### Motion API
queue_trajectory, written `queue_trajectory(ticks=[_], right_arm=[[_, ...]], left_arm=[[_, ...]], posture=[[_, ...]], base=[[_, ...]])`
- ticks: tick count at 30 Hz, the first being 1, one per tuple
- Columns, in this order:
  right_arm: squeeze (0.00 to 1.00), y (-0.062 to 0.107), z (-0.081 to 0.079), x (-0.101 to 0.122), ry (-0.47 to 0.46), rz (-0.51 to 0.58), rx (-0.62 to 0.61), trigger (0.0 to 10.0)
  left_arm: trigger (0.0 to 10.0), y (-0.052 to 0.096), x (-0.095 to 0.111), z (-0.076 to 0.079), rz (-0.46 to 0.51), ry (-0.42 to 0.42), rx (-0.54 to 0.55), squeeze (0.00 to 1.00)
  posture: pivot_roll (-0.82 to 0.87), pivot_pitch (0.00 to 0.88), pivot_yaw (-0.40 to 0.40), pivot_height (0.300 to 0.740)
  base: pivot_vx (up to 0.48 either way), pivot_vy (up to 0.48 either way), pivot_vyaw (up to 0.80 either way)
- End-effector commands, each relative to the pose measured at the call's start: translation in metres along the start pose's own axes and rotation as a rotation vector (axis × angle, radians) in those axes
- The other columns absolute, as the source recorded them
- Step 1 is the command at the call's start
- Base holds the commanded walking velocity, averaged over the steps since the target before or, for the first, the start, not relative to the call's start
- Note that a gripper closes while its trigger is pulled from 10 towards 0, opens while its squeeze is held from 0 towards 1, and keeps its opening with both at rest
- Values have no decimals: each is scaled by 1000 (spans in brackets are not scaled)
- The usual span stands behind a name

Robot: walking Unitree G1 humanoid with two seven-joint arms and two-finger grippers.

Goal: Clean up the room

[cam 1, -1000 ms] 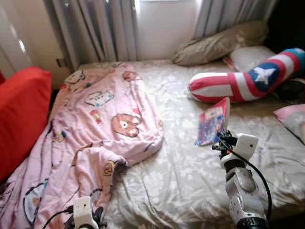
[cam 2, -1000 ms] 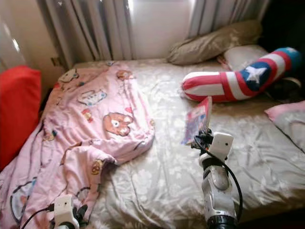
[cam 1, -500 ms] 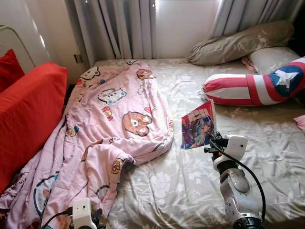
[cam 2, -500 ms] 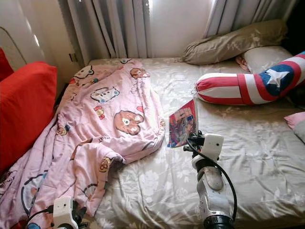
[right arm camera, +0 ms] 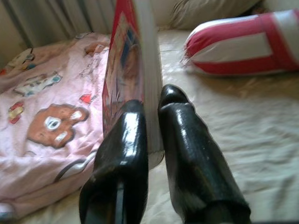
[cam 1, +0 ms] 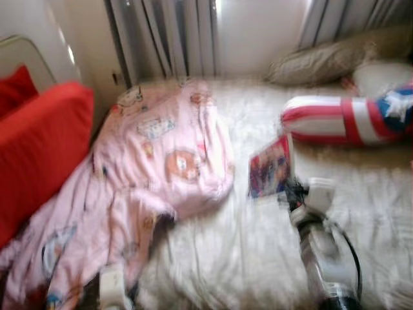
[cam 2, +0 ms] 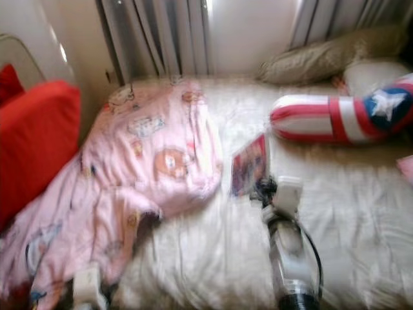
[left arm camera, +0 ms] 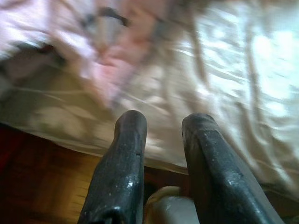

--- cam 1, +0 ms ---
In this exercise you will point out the beige pillow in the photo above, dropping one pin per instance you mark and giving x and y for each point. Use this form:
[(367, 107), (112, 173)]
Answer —
[(322, 61)]

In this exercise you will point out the dark wall socket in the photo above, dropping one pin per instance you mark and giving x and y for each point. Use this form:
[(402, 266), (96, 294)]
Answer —
[(117, 79)]

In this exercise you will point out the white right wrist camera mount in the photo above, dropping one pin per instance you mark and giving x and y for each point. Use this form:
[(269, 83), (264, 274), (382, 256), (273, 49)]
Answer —
[(319, 194)]

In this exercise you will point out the long red pillow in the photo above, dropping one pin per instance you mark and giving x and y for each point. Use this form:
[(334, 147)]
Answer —
[(16, 90), (39, 148)]

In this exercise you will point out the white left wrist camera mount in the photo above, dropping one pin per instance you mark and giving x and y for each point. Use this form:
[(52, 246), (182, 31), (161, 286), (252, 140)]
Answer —
[(113, 290)]

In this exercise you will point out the red white striped bolster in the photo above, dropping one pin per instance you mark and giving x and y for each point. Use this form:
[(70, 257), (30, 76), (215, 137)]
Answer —
[(322, 119)]

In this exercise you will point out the grey curtain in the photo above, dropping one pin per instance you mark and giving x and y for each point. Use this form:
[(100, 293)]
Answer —
[(161, 39), (361, 19)]

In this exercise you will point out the white pillow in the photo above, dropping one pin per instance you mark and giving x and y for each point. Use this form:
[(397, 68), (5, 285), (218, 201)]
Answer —
[(381, 76)]

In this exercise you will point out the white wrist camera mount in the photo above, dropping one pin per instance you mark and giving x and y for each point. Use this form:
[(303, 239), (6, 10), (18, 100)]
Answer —
[(113, 290), (319, 194)]

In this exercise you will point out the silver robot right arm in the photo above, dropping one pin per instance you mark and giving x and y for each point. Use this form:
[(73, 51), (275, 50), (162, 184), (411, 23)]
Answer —
[(319, 252)]

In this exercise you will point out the pink cartoon print blanket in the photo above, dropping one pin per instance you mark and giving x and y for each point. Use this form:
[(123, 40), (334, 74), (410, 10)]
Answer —
[(161, 142)]

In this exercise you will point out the colourful comic book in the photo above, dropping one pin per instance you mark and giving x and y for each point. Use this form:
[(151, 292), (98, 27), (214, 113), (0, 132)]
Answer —
[(270, 168)]

